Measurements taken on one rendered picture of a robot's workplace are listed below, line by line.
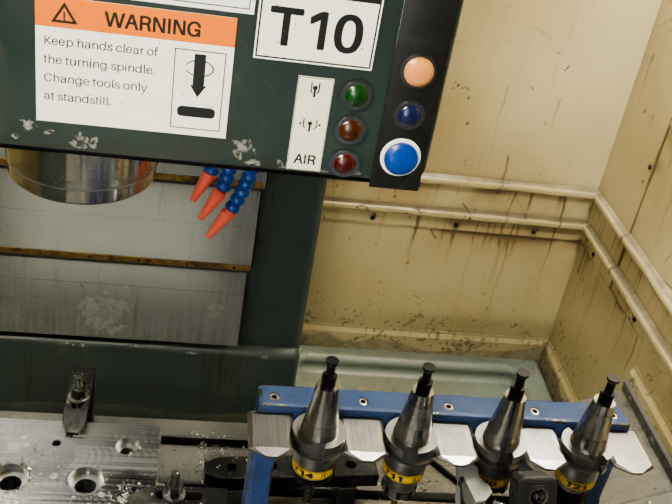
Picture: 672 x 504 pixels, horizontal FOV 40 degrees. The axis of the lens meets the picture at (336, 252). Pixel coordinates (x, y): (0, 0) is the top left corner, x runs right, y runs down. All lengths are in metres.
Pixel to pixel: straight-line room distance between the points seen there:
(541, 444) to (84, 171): 0.62
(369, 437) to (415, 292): 1.09
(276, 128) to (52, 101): 0.18
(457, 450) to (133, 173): 0.49
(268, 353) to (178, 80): 1.05
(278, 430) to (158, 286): 0.62
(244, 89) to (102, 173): 0.24
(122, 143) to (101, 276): 0.86
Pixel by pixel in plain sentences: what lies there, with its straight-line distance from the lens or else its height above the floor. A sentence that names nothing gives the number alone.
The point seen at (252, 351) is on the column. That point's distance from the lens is 1.77.
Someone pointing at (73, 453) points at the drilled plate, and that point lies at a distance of 1.39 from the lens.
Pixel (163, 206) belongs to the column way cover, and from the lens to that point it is 1.57.
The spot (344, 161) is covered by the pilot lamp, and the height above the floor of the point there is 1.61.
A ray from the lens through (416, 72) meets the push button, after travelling 0.79.
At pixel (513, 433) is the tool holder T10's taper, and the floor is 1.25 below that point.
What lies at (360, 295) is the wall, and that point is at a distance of 2.16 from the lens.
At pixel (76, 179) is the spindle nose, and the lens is 0.98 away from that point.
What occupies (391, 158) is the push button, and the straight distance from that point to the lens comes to 0.81.
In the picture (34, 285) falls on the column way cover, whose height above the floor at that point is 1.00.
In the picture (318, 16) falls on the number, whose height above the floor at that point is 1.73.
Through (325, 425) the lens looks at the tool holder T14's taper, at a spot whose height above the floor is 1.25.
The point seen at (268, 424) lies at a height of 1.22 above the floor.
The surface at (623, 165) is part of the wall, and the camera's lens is 2.05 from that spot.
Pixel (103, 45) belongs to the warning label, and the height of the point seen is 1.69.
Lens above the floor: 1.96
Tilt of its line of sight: 31 degrees down
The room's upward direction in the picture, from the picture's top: 10 degrees clockwise
